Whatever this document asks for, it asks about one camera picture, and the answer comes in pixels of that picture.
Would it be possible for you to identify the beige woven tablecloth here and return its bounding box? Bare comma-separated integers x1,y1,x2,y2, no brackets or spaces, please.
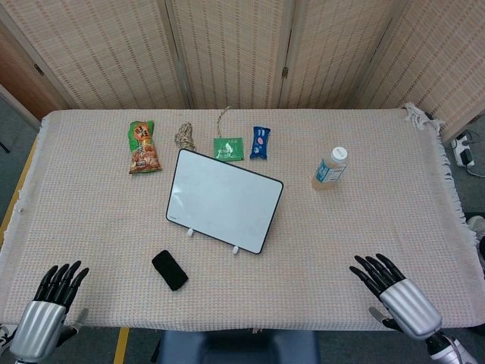
0,102,485,335

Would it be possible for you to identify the black rectangular block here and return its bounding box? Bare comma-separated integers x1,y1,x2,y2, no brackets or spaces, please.
152,249,189,292

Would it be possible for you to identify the green tea sachet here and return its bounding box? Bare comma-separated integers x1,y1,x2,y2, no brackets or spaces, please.
212,136,245,162

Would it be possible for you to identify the white sneaker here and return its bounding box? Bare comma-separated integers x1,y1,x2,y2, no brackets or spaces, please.
466,215,485,241

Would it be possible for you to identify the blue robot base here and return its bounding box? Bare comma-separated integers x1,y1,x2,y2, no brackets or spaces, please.
151,328,320,364

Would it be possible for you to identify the plastic bottle yellow drink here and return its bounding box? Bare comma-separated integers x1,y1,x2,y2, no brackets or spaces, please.
311,146,349,193

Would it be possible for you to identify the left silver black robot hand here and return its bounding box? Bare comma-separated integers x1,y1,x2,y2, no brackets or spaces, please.
9,260,90,360

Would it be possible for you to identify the coiled jute twine bundle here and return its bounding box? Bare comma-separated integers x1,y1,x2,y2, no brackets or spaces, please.
174,121,198,151

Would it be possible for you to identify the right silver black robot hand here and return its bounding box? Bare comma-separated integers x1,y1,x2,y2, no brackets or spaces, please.
349,253,443,340

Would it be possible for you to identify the white power strip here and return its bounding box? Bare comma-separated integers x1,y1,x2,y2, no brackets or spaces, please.
450,133,476,168

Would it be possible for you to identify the green orange snack bag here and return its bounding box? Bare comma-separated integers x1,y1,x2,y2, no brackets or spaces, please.
127,120,164,175

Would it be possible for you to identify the white tablet board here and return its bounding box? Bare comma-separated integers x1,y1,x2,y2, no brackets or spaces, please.
165,148,285,256

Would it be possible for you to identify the bamboo folding screen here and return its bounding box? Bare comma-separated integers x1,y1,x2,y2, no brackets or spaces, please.
0,0,485,143

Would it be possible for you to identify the blue snack packet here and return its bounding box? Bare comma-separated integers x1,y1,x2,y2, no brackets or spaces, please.
249,126,272,160

